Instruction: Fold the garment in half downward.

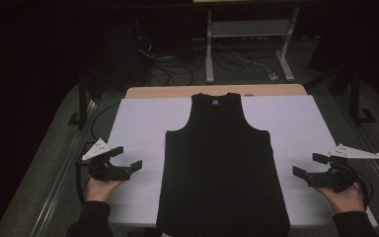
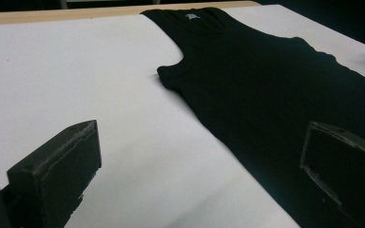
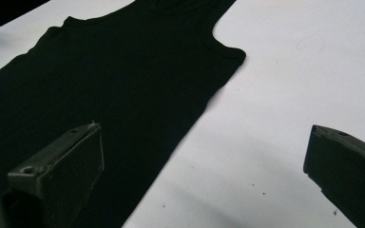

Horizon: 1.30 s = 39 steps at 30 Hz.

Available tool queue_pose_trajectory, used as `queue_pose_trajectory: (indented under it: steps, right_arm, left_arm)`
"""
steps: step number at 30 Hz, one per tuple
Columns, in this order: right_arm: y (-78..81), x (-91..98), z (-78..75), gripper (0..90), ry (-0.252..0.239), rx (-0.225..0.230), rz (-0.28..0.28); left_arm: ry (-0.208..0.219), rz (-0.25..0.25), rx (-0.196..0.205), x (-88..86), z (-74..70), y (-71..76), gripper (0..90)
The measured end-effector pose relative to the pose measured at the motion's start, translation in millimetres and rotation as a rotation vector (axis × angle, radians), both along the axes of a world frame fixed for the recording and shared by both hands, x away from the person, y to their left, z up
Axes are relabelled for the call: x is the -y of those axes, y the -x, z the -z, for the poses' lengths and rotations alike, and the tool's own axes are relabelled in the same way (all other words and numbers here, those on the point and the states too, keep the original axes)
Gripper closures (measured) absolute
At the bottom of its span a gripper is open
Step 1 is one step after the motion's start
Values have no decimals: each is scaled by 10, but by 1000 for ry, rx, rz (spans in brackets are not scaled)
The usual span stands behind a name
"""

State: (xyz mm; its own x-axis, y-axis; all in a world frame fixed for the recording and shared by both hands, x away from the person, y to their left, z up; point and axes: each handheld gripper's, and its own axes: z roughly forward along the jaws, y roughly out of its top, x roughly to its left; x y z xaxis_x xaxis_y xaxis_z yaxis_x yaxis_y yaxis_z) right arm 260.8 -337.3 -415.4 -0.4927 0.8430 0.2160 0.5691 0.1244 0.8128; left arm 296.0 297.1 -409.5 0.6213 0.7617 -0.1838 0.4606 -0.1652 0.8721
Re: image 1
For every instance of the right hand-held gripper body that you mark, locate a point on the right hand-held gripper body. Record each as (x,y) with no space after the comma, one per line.
(335,179)

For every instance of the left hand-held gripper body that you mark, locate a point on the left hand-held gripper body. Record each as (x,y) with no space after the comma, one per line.
(107,173)

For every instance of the black tank top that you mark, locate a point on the black tank top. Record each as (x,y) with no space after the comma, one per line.
(220,171)

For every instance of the person's left hand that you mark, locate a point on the person's left hand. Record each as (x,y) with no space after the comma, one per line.
(100,190)

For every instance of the person's right hand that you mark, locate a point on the person's right hand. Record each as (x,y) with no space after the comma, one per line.
(347,200)

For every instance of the white table mat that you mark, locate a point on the white table mat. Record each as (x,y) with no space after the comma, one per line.
(138,125)

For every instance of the black metal stand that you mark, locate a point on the black metal stand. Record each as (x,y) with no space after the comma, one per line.
(83,98)
(355,98)

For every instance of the grey metal stand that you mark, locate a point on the grey metal stand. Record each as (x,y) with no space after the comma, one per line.
(250,29)

